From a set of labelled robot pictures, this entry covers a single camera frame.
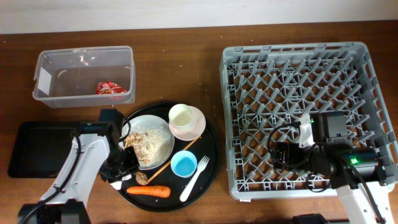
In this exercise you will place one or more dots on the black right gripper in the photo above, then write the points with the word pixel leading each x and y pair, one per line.
pixel 291 149

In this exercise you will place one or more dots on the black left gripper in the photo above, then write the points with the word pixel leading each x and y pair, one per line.
pixel 132 165

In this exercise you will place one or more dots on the white tissue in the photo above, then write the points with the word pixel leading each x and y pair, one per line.
pixel 117 184

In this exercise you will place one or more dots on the grey plate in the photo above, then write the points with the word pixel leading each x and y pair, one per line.
pixel 147 122

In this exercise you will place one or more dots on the blue bowl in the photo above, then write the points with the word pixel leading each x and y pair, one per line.
pixel 183 164

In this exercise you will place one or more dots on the red snack wrapper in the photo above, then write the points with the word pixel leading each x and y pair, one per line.
pixel 109 87

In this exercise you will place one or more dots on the pink saucer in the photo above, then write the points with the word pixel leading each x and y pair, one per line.
pixel 198 126

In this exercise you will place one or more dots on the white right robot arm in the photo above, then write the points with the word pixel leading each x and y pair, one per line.
pixel 355 175

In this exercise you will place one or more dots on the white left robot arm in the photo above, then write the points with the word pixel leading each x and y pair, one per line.
pixel 95 150

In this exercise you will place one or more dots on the grey dishwasher rack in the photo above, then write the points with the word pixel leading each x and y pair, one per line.
pixel 270 93

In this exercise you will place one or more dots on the clear plastic waste bin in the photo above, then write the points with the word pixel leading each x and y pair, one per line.
pixel 66 78

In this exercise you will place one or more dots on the peanut shell scraps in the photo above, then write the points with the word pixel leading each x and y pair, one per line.
pixel 137 141

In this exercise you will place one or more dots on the walnut shell piece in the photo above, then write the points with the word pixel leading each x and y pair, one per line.
pixel 141 178

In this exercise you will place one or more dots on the pile of white rice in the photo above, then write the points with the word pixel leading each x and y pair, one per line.
pixel 159 144

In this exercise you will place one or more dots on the orange carrot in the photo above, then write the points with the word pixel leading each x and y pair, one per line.
pixel 156 191

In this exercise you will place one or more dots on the round black serving tray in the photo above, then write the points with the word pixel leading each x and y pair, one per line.
pixel 207 145

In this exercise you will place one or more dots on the cream cup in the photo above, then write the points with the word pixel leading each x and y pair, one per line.
pixel 181 117

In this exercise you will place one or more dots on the white plastic fork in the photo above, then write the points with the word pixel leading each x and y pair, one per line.
pixel 200 168

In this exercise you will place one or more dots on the black rectangular tray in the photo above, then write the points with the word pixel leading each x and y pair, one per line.
pixel 40 149

